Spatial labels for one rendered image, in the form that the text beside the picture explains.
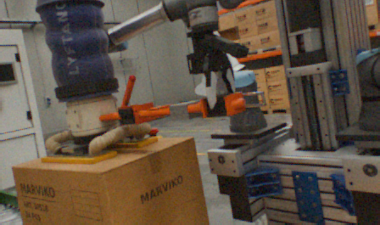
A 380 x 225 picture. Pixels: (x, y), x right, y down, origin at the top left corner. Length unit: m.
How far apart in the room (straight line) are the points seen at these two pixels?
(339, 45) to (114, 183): 0.90
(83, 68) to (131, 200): 0.48
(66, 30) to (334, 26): 0.94
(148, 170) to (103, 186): 0.16
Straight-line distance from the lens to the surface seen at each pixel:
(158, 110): 1.00
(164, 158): 1.13
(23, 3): 10.76
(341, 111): 1.36
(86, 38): 1.23
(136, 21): 1.45
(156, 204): 1.11
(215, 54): 0.86
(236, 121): 1.34
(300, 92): 1.32
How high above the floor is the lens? 1.28
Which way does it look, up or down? 3 degrees down
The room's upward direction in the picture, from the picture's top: 9 degrees counter-clockwise
